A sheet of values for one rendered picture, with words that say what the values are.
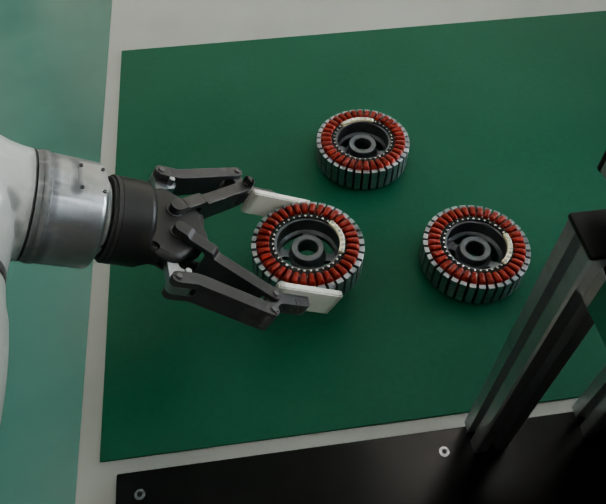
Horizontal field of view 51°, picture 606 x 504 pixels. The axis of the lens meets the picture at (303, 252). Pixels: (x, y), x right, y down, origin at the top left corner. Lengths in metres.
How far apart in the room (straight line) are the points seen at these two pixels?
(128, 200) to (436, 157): 0.43
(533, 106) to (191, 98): 0.46
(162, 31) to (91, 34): 1.44
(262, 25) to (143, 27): 0.18
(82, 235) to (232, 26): 0.59
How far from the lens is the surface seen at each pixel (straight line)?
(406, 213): 0.75
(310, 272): 0.61
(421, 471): 0.58
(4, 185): 0.49
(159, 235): 0.55
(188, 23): 1.05
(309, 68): 0.94
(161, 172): 0.61
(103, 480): 0.62
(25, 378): 1.59
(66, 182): 0.51
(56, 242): 0.51
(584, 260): 0.36
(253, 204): 0.65
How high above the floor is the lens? 1.31
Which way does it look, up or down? 53 degrees down
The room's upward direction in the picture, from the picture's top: straight up
